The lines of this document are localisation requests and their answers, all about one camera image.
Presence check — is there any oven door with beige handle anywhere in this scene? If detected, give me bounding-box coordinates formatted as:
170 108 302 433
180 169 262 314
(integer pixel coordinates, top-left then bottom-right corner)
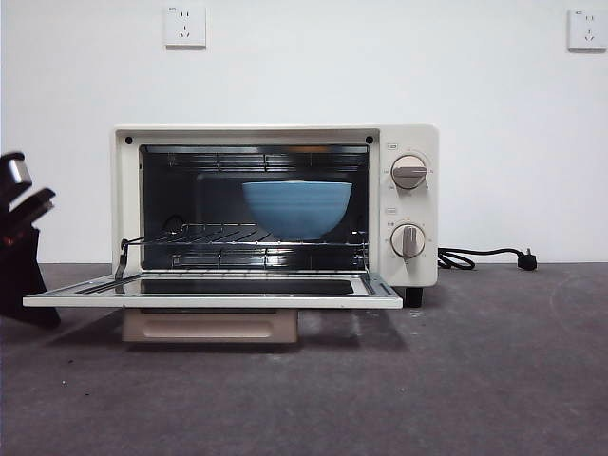
22 273 404 344

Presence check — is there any blue ribbed bowl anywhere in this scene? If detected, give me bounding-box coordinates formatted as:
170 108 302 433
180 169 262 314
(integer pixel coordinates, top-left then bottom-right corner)
241 180 353 241

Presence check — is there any beige oven temperature knob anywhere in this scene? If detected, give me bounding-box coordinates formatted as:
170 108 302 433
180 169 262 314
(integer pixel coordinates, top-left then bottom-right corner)
390 155 429 191

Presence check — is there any beige oven timer knob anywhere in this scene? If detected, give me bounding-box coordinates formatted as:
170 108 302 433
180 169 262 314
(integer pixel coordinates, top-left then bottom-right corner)
389 222 427 259

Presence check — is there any white Toshiba toaster oven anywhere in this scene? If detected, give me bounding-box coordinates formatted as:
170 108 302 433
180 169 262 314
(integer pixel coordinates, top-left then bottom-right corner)
112 123 440 310

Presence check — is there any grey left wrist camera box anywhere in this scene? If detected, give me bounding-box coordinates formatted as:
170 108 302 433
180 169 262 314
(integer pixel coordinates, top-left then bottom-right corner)
0 151 33 191

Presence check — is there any metal wire oven rack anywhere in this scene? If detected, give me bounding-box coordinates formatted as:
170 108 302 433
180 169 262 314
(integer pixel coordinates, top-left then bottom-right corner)
123 221 370 248

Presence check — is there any white wall socket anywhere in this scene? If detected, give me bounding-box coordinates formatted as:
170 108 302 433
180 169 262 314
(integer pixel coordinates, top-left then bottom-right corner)
567 8 608 53
164 5 208 49

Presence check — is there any black power cable with plug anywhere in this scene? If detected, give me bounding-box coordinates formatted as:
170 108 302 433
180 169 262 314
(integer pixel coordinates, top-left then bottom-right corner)
436 246 540 273

